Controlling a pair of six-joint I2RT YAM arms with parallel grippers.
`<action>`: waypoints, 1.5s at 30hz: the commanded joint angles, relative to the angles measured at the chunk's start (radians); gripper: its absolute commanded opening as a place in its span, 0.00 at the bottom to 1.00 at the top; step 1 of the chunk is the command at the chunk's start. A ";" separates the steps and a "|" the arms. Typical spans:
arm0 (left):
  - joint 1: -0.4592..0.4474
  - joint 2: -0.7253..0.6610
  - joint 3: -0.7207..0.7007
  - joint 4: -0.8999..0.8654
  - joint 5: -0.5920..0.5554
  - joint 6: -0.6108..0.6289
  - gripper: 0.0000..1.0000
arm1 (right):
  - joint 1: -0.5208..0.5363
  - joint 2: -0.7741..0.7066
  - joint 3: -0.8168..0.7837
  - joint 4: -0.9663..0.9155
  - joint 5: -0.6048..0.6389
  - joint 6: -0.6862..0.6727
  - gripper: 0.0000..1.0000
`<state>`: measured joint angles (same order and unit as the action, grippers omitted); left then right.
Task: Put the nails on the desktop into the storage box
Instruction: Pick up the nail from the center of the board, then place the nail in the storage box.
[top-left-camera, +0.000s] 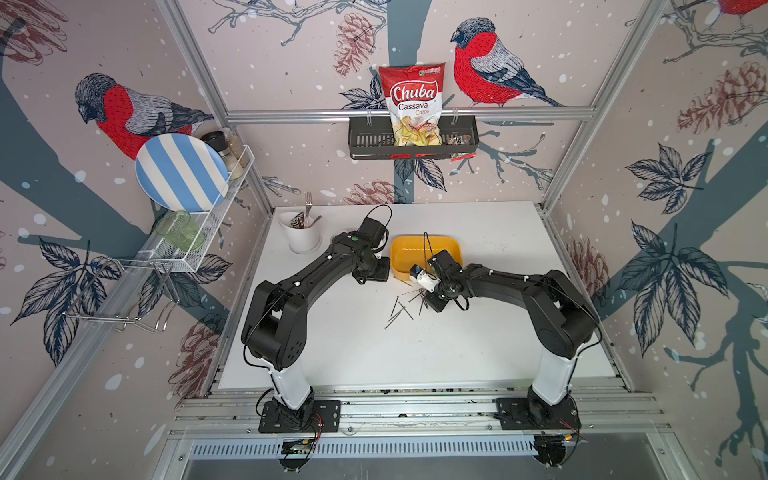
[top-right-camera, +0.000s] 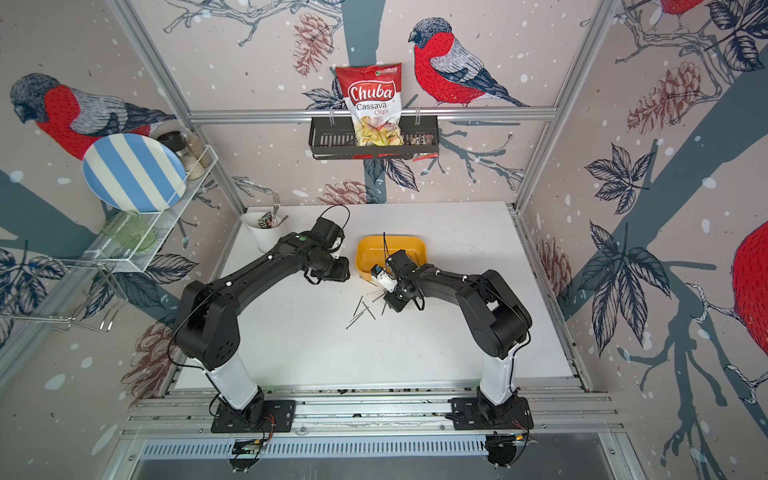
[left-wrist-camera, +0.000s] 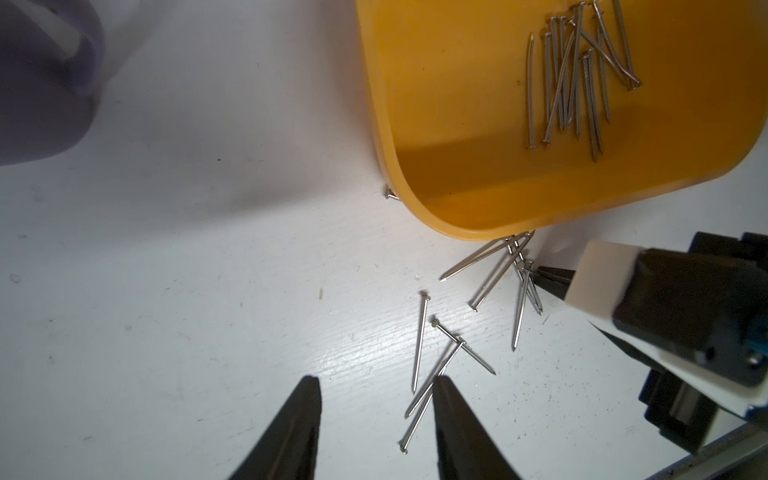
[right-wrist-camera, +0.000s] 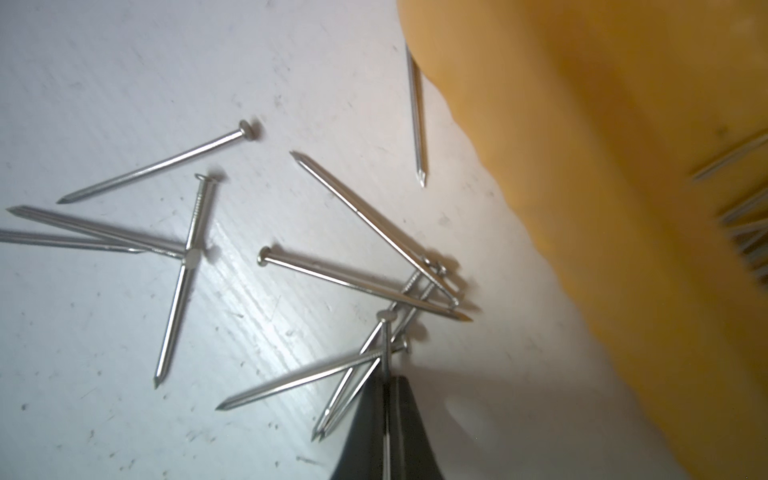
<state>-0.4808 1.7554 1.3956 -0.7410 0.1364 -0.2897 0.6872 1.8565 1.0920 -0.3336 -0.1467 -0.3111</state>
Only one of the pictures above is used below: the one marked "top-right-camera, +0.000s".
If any yellow plastic storage box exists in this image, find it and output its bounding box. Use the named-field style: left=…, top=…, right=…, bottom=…
left=355, top=234, right=428, bottom=282

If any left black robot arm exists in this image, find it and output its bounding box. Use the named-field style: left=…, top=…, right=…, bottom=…
left=173, top=217, right=350, bottom=422

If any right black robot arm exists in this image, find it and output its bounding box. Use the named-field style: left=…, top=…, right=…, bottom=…
left=370, top=250, right=532, bottom=407

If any steel nail lower left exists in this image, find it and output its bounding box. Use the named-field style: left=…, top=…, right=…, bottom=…
left=345, top=312, right=364, bottom=329

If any white utensil holder cup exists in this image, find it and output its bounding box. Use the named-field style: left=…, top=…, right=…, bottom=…
left=240, top=209, right=287, bottom=253

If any red Chuba chips bag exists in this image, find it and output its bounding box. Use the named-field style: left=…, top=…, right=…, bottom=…
left=336, top=63, right=404, bottom=147

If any black lid spice jar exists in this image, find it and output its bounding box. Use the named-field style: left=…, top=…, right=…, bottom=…
left=157, top=131, right=205, bottom=181

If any blue white striped plate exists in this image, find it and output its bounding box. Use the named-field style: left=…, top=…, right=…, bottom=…
left=83, top=134, right=187, bottom=213

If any green glass bowl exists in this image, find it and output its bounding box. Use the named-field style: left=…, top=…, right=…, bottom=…
left=101, top=211, right=156, bottom=252

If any black wire wall basket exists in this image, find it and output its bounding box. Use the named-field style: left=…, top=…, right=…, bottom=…
left=308, top=116, right=440, bottom=160

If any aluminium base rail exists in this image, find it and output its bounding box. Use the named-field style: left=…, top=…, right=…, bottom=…
left=119, top=387, right=624, bottom=471

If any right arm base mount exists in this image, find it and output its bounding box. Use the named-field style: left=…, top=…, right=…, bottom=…
left=445, top=387, right=534, bottom=467

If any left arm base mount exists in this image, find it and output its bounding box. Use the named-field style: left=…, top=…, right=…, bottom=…
left=208, top=389, right=297, bottom=473

